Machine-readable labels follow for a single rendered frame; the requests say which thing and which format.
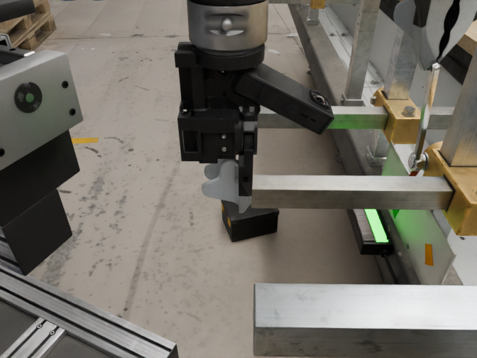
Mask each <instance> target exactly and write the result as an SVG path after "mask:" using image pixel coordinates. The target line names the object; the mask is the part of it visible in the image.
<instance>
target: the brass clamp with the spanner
mask: <svg viewBox="0 0 477 358"><path fill-rule="evenodd" d="M442 143H443V141H440V142H436V143H434V144H432V145H431V146H429V147H428V148H427V149H426V150H425V151H424V152H423V153H427V155H428V156H429V165H428V168H427V169H426V170H425V171H424V173H423V176H438V177H445V178H446V180H447V181H448V183H449V184H450V186H451V187H452V189H453V190H454V193H453V195H452V197H451V200H450V203H449V205H448V207H447V209H446V210H442V212H443V214H444V216H445V217H446V219H447V221H448V223H449V224H450V225H451V228H452V229H453V231H454V232H455V234H456V235H457V236H477V166H450V165H449V164H448V162H447V161H446V159H445V158H444V157H443V155H442V154H441V153H440V148H441V147H442Z"/></svg>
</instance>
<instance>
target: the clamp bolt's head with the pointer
mask: <svg viewBox="0 0 477 358"><path fill-rule="evenodd" d="M422 155H423V157H424V165H423V168H422V170H426V169H427V168H428V165H429V156H428V155H427V153H422ZM408 165H409V168H414V166H415V156H414V155H411V156H409V159H408ZM418 173H419V171H412V172H411V174H410V175H409V176H416V175H417V174H418Z"/></svg>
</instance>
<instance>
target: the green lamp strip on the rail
mask: <svg viewBox="0 0 477 358"><path fill-rule="evenodd" d="M365 211H366V214H367V217H368V220H369V222H370V224H371V228H372V230H373V233H374V236H375V239H376V241H377V242H388V240H387V239H386V238H387V237H386V235H385V232H384V230H383V227H382V224H381V223H380V220H379V217H378V214H377V212H376V210H365Z"/></svg>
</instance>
